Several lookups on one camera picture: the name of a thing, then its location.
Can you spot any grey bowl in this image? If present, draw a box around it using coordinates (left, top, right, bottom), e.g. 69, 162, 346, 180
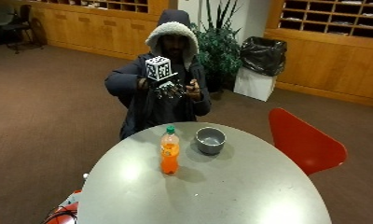
194, 126, 227, 156

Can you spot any green potted plant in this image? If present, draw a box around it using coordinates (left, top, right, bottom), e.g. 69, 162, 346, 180
192, 0, 243, 93

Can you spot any the person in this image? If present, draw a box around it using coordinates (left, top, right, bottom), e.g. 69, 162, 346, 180
102, 8, 213, 141

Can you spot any red and white bag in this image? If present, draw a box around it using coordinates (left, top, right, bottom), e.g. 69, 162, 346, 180
41, 189, 84, 224

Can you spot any white marker cube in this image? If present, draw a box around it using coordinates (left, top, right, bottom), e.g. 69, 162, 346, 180
144, 55, 174, 82

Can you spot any orange soda bottle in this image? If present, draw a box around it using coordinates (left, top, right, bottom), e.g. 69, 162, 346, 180
158, 124, 181, 175

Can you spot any white bin with black bag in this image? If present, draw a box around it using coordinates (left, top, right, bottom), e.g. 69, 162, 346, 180
233, 35, 289, 103

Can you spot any red chair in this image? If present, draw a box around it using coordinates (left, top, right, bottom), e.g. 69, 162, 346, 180
269, 107, 348, 176

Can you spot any black office chair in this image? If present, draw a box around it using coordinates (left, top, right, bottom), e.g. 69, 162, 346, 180
0, 4, 45, 55

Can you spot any wooden cabinet with pigeonholes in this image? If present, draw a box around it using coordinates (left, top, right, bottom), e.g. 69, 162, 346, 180
11, 0, 172, 61

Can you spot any wooden pigeonhole shelf unit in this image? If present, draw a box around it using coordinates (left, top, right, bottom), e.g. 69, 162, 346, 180
263, 0, 373, 109

